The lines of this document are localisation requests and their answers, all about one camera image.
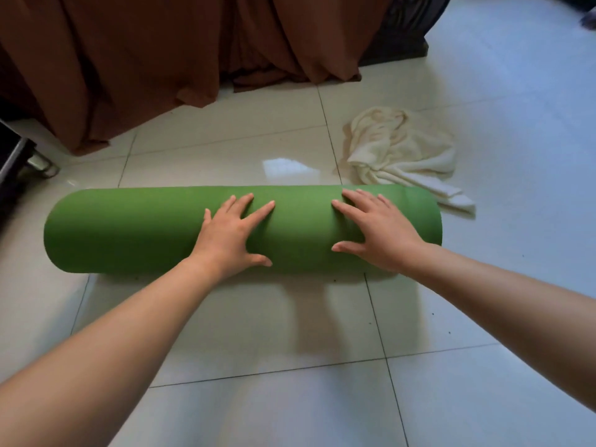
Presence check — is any person's left hand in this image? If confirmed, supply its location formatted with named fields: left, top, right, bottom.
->
left=187, top=193, right=276, bottom=281

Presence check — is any person's right hand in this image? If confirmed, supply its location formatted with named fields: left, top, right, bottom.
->
left=331, top=188, right=442, bottom=276

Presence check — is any green yoga mat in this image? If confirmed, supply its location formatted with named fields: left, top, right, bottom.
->
left=44, top=183, right=443, bottom=277

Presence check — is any person's right forearm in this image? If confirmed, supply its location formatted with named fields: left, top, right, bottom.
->
left=410, top=244, right=596, bottom=411

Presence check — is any person's left forearm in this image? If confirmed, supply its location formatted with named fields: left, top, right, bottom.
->
left=0, top=257, right=223, bottom=447

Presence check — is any crumpled cream towel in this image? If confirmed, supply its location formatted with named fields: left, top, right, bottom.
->
left=342, top=106, right=476, bottom=215

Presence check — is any brown fabric drape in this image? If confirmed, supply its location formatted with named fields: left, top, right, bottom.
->
left=0, top=0, right=393, bottom=157

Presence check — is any metal furniture foot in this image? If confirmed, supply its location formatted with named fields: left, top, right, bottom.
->
left=27, top=151, right=61, bottom=178

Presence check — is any black ribbed furniture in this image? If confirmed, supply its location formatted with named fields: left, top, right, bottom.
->
left=358, top=0, right=453, bottom=66

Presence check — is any white furniture panel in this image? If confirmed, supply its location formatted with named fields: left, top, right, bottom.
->
left=0, top=107, right=63, bottom=160

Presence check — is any black cabinet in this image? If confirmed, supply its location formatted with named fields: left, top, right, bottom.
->
left=0, top=118, right=38, bottom=234

